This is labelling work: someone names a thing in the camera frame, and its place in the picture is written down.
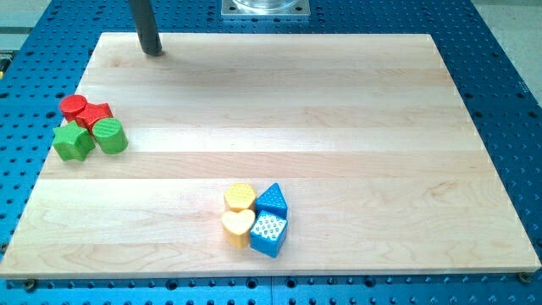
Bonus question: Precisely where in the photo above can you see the red cylinder block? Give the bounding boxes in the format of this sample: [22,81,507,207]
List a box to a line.
[59,94,88,122]

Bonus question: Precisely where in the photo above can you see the light wooden board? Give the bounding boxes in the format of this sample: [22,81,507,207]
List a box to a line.
[1,33,540,279]

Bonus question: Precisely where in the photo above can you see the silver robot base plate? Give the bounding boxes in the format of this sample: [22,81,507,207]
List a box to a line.
[221,0,311,17]

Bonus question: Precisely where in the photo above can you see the blue perforated metal table plate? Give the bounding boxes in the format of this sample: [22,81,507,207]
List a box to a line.
[1,1,541,304]

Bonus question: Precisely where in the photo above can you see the red star block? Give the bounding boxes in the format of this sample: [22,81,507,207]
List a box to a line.
[75,103,113,135]

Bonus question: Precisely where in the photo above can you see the blue cube block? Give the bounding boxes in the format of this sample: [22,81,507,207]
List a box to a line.
[250,211,289,258]

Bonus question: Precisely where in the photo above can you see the green cylinder block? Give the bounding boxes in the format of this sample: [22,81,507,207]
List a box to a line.
[92,118,129,154]

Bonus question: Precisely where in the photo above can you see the yellow heart block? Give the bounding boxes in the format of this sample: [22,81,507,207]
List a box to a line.
[221,209,256,249]

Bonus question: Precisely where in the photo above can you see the yellow hexagon block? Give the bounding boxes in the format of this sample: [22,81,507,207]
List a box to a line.
[224,183,257,212]

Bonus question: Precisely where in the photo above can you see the green star block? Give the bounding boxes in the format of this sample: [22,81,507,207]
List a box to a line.
[53,121,96,162]

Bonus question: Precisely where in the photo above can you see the blue triangle block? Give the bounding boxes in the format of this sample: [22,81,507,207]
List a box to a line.
[255,183,288,219]

